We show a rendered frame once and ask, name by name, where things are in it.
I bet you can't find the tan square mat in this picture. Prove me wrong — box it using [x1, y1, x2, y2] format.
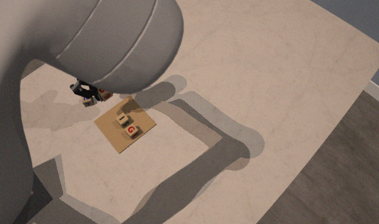
[94, 95, 156, 154]

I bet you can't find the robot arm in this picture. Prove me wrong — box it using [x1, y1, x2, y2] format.
[0, 0, 184, 224]

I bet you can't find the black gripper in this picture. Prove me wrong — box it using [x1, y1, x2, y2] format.
[70, 79, 103, 102]

